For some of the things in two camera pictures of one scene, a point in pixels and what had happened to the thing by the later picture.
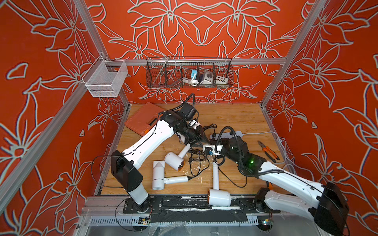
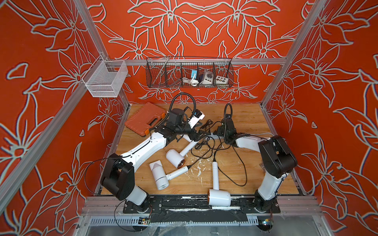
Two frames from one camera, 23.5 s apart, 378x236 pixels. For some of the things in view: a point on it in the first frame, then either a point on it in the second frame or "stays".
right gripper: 226,143 to 220,128
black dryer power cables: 203,158 to 211,145
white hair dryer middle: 175,161 stays
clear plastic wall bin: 105,78 stays
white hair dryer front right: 217,196 stays
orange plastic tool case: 144,119 stays
